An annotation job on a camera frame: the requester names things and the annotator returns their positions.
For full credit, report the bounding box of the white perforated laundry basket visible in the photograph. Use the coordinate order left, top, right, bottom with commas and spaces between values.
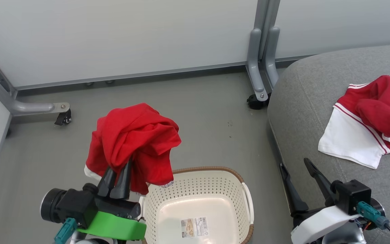
138, 166, 255, 244

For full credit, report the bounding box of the red and white shirt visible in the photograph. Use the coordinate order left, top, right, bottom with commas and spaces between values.
318, 75, 390, 169

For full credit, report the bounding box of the grey fabric sofa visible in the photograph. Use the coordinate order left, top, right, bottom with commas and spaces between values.
267, 42, 390, 244

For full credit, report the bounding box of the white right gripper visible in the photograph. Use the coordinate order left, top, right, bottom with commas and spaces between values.
279, 158, 362, 244

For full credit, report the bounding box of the teal plug right camera cable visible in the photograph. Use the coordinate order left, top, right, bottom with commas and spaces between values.
356, 201, 390, 244

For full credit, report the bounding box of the teal plug camera cable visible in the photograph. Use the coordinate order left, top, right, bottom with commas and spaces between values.
356, 201, 390, 244
54, 218, 77, 244

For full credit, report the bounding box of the paper label sticker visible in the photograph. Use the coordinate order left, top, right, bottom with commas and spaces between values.
180, 217, 210, 239

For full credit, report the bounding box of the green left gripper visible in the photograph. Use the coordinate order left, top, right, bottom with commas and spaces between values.
77, 159, 147, 241

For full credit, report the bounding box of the teal plug left camera cable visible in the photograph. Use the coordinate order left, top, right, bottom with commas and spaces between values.
54, 218, 77, 244

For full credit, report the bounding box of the black caster wheel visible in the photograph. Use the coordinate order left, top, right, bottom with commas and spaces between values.
246, 92, 272, 110
54, 109, 72, 126

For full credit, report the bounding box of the grey partition leg with plate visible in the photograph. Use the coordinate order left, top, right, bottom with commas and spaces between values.
0, 44, 71, 115

